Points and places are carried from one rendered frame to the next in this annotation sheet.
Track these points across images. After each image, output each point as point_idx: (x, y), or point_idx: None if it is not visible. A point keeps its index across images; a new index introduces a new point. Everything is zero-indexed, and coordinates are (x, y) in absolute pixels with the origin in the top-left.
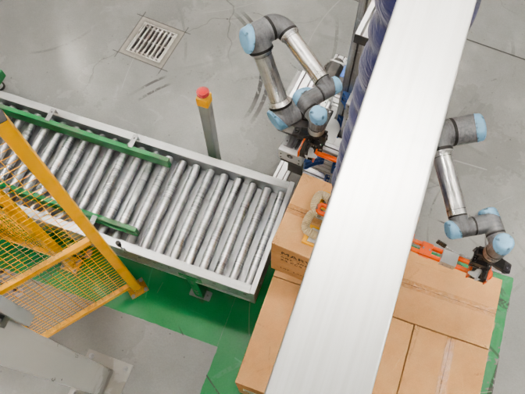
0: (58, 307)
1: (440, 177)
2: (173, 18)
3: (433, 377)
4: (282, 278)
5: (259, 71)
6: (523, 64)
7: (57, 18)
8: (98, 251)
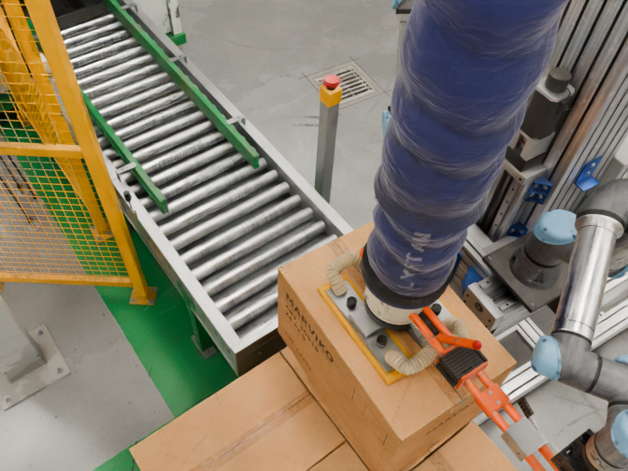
0: (34, 243)
1: (573, 261)
2: (382, 76)
3: None
4: (288, 362)
5: (398, 44)
6: None
7: (272, 26)
8: (137, 235)
